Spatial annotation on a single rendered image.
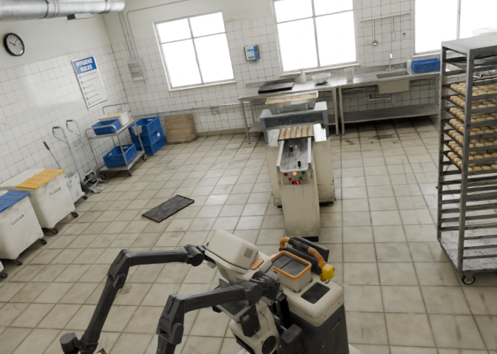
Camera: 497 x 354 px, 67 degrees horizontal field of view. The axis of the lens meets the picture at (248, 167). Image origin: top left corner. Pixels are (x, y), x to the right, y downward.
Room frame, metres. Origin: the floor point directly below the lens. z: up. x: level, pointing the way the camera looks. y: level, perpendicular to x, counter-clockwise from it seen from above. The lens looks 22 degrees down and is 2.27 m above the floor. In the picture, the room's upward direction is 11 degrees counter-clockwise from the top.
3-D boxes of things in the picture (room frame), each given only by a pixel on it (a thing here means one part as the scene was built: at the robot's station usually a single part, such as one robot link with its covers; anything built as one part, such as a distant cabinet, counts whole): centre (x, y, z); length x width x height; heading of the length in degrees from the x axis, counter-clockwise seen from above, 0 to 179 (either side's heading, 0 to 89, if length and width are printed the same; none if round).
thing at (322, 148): (4.51, -0.71, 0.42); 1.28 x 0.72 x 0.84; 167
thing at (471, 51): (2.30, -1.47, 0.97); 0.03 x 0.03 x 1.70; 80
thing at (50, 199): (4.76, 2.84, 0.38); 0.64 x 0.54 x 0.77; 71
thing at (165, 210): (4.59, 1.17, 0.02); 0.60 x 0.40 x 0.03; 133
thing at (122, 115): (6.67, 2.18, 0.90); 0.44 x 0.36 x 0.20; 82
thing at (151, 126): (7.39, 1.87, 0.50); 0.60 x 0.40 x 0.20; 166
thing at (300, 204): (3.56, -0.49, 0.45); 0.70 x 0.34 x 0.90; 167
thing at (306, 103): (4.05, -0.60, 1.25); 0.56 x 0.29 x 0.14; 77
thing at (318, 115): (4.05, -0.60, 1.01); 0.72 x 0.33 x 0.34; 77
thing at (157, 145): (7.39, 1.87, 0.10); 0.60 x 0.40 x 0.20; 161
